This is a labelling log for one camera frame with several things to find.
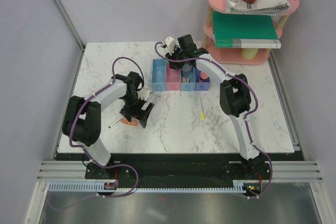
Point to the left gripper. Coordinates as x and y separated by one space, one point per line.
141 115

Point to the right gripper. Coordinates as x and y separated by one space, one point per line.
176 66

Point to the orange highlighter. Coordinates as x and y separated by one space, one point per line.
133 122

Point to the clear paperclip jar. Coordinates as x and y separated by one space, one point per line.
186 70

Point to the light blue drawer bin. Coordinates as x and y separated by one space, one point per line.
188 86
158 81

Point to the pink drawer bin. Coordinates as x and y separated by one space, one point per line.
173 79

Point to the pink cap glue bottle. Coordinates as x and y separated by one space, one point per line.
203 77

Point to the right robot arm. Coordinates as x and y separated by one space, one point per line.
234 91

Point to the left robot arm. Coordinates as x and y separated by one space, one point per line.
82 122

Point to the black white marker pen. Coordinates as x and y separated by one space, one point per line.
114 123

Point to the yellow cap white pen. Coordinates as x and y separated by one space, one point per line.
202 110

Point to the green book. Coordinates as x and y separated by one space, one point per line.
244 31

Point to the yellow foam roll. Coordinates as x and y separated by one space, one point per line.
249 53

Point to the pink three tier shelf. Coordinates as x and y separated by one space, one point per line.
232 55

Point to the grey spiral notebook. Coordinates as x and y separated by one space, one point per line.
257 7

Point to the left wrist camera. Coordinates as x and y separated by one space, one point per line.
144 94

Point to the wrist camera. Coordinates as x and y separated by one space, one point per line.
169 45
144 94

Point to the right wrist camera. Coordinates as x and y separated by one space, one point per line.
169 45

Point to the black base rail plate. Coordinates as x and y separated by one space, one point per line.
180 169

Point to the white cable duct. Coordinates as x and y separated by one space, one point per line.
106 187

